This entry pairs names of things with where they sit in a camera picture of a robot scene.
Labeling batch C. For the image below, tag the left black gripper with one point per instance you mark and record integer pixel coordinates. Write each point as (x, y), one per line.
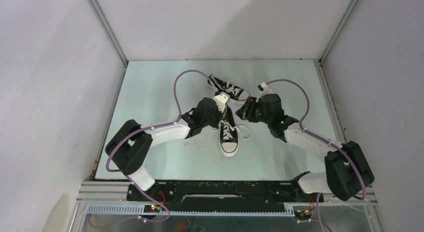
(219, 114)

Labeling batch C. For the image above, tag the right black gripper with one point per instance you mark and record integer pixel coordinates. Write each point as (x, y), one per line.
(246, 112)

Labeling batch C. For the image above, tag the black canvas sneaker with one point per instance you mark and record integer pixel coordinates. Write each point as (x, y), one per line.
(229, 133)
(236, 94)

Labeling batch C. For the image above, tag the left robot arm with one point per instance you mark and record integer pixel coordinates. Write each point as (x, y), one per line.
(130, 145)

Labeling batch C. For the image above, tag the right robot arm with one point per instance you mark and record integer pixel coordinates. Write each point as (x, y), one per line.
(347, 171)

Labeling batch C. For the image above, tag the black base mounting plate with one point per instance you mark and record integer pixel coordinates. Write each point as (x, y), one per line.
(224, 196)

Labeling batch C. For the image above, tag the left controller board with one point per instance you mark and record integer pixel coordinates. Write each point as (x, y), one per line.
(151, 209)

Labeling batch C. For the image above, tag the controller board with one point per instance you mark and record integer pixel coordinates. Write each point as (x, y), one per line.
(151, 209)
(304, 215)

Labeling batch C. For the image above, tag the right controller board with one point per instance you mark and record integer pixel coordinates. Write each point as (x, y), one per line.
(304, 215)

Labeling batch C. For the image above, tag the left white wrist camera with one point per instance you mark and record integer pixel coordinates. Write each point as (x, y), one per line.
(221, 101)

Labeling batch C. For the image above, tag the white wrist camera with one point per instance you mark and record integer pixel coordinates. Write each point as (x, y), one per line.
(264, 89)
(221, 101)

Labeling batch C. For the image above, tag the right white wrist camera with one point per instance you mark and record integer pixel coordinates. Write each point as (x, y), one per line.
(264, 89)

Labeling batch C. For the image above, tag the grey slotted cable duct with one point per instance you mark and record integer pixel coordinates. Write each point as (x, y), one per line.
(137, 210)

